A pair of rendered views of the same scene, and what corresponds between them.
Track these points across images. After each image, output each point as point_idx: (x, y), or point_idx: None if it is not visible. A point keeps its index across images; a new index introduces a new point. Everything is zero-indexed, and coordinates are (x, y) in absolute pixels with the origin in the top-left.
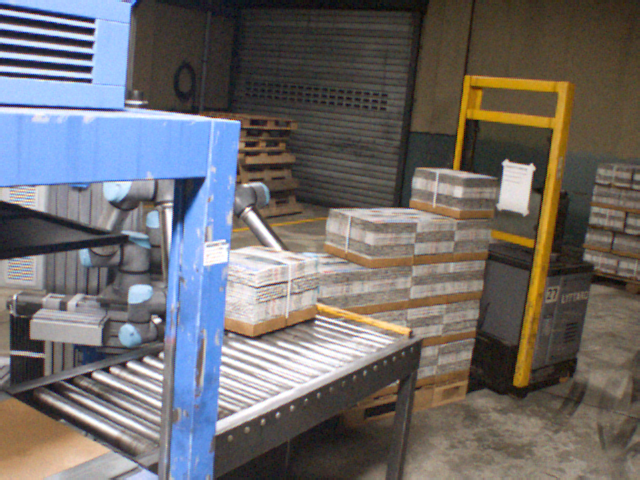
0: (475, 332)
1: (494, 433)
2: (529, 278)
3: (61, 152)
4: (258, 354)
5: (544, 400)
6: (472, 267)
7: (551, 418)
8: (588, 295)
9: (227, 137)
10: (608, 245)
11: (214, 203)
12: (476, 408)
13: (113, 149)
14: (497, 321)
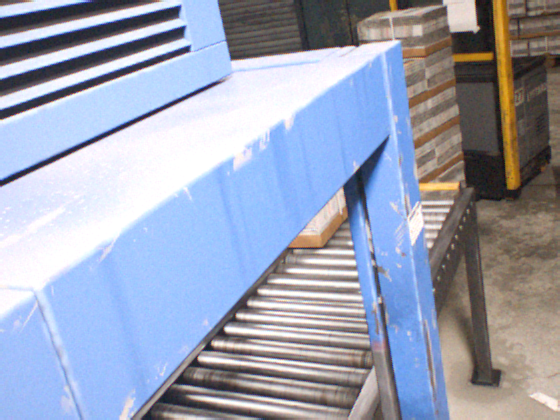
0: (462, 154)
1: (516, 240)
2: (497, 89)
3: (277, 197)
4: (339, 264)
5: (538, 193)
6: (446, 96)
7: (556, 208)
8: (546, 86)
9: (396, 68)
10: (515, 32)
11: (404, 162)
12: (484, 221)
13: (320, 152)
14: (471, 136)
